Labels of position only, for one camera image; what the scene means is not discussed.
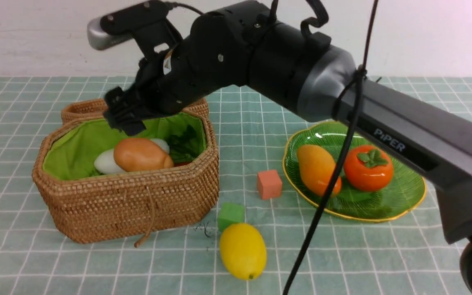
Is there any green leafy vegetable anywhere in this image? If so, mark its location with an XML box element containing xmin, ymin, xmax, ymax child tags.
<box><xmin>167</xmin><ymin>125</ymin><xmax>198</xmax><ymax>163</ymax></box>

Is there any woven wicker basket green lining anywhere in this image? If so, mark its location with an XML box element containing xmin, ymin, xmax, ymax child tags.
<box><xmin>32</xmin><ymin>109</ymin><xmax>220</xmax><ymax>248</ymax></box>

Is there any woven wicker basket lid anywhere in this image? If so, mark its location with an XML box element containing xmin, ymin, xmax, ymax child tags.
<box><xmin>61</xmin><ymin>98</ymin><xmax>209</xmax><ymax>125</ymax></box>

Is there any white radish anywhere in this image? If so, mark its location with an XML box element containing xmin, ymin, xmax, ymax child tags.
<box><xmin>94</xmin><ymin>138</ymin><xmax>170</xmax><ymax>175</ymax></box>

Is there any orange yellow mango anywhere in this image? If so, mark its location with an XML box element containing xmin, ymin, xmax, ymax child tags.
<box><xmin>297</xmin><ymin>144</ymin><xmax>336</xmax><ymax>197</ymax></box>

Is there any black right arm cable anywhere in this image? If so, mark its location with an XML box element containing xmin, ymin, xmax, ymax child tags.
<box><xmin>164</xmin><ymin>0</ymin><xmax>380</xmax><ymax>295</ymax></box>

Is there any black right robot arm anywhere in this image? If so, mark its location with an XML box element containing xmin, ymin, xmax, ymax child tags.
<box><xmin>87</xmin><ymin>0</ymin><xmax>472</xmax><ymax>293</ymax></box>

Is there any brown potato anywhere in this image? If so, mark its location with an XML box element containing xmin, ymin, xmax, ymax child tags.
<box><xmin>113</xmin><ymin>138</ymin><xmax>174</xmax><ymax>172</ymax></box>

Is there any orange foam cube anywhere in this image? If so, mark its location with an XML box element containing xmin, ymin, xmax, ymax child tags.
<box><xmin>256</xmin><ymin>169</ymin><xmax>283</xmax><ymax>200</ymax></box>

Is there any green checkered tablecloth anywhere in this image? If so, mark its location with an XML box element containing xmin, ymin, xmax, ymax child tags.
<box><xmin>0</xmin><ymin>77</ymin><xmax>472</xmax><ymax>295</ymax></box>

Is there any green foam cube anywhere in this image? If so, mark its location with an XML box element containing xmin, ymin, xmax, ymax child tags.
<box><xmin>217</xmin><ymin>203</ymin><xmax>245</xmax><ymax>232</ymax></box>

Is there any yellow lemon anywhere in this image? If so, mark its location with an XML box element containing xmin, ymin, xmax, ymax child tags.
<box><xmin>219</xmin><ymin>223</ymin><xmax>267</xmax><ymax>280</ymax></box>

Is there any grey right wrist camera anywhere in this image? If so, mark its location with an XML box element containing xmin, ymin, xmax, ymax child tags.
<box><xmin>87</xmin><ymin>0</ymin><xmax>183</xmax><ymax>61</ymax></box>

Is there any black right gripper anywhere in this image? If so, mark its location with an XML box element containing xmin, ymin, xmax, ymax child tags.
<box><xmin>103</xmin><ymin>41</ymin><xmax>220</xmax><ymax>136</ymax></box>

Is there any orange persimmon with green leaves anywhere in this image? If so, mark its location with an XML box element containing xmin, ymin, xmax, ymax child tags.
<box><xmin>343</xmin><ymin>145</ymin><xmax>394</xmax><ymax>192</ymax></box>

